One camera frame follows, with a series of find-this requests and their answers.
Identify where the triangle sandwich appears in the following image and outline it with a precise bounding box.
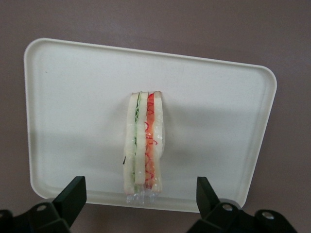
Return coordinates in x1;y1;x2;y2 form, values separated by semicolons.
122;90;166;206

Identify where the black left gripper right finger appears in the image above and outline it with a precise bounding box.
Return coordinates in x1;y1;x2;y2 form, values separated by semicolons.
187;176;296;233

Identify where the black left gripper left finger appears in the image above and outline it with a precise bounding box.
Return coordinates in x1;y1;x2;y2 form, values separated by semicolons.
0;176;87;233

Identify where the beige rectangular tray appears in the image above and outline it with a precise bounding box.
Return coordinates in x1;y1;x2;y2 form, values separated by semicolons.
23;37;277;214

